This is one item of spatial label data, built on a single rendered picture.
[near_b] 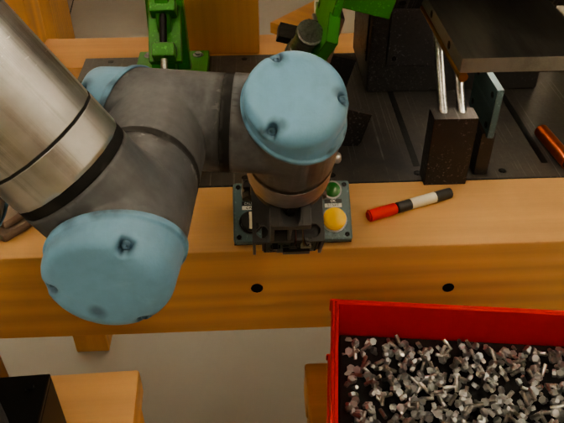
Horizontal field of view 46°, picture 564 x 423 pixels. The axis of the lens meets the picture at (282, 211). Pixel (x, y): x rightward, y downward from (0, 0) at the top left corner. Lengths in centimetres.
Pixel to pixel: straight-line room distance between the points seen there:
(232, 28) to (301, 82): 88
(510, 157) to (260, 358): 105
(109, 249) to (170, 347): 158
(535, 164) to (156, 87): 70
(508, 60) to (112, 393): 58
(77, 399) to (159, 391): 107
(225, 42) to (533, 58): 70
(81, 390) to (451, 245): 48
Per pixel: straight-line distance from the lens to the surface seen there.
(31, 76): 36
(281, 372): 186
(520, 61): 82
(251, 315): 93
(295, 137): 45
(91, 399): 79
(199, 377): 186
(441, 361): 77
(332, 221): 84
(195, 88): 49
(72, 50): 144
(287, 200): 56
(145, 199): 38
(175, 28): 118
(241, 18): 134
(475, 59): 80
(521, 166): 105
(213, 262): 86
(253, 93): 46
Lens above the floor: 147
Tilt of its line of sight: 39 degrees down
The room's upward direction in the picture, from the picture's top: straight up
